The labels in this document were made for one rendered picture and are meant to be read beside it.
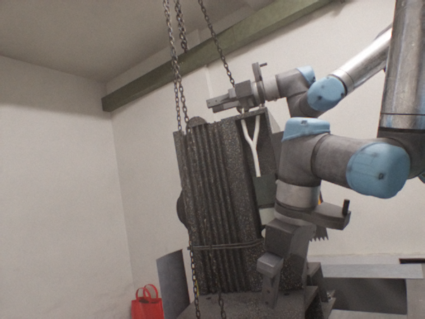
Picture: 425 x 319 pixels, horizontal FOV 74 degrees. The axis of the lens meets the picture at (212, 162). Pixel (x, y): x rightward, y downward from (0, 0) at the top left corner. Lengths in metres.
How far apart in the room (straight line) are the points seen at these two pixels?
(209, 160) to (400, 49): 0.84
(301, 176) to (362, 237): 1.82
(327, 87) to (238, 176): 0.56
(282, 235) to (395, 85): 0.30
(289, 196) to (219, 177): 0.71
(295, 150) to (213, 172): 0.76
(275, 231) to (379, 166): 0.20
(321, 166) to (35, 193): 2.80
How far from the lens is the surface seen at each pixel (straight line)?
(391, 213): 2.25
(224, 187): 1.20
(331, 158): 0.45
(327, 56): 2.40
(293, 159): 0.49
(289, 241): 0.50
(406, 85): 0.54
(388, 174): 0.42
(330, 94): 0.74
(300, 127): 0.48
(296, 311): 1.03
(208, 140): 1.23
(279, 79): 0.90
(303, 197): 0.51
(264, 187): 1.18
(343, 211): 0.52
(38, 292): 3.07
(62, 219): 3.13
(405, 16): 0.56
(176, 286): 1.51
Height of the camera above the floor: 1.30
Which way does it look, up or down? 7 degrees up
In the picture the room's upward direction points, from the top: 10 degrees counter-clockwise
